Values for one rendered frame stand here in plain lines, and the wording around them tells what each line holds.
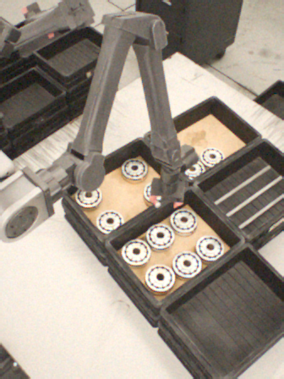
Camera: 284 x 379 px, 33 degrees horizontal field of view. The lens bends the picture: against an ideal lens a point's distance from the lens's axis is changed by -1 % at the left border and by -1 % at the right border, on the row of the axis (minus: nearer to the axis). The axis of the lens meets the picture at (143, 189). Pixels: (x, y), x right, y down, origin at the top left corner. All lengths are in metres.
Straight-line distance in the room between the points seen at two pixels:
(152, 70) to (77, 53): 1.80
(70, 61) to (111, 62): 1.83
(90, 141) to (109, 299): 0.81
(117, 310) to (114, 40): 1.02
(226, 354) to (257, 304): 0.21
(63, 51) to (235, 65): 1.37
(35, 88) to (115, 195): 1.27
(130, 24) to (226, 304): 1.00
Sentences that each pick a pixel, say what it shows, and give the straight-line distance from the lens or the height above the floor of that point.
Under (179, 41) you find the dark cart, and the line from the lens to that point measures 3.23.
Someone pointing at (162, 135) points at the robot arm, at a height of 1.39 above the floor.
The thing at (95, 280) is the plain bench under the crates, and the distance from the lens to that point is 1.86.
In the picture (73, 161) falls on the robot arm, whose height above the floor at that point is 1.46.
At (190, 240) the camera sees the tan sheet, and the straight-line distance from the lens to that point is 1.81.
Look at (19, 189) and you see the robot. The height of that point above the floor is 1.50.
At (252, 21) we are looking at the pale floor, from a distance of 4.26.
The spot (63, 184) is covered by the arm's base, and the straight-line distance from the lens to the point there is 1.15.
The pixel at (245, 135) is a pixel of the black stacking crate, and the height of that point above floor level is 0.87.
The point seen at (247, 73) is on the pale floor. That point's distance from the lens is 3.75.
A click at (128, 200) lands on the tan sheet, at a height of 0.83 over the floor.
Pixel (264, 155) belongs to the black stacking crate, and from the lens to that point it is 2.06.
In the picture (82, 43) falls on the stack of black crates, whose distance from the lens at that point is 3.10.
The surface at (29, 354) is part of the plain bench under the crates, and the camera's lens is 1.79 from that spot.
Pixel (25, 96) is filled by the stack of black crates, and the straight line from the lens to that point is 2.95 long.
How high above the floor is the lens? 2.39
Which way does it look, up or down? 55 degrees down
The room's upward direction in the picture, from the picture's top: 3 degrees clockwise
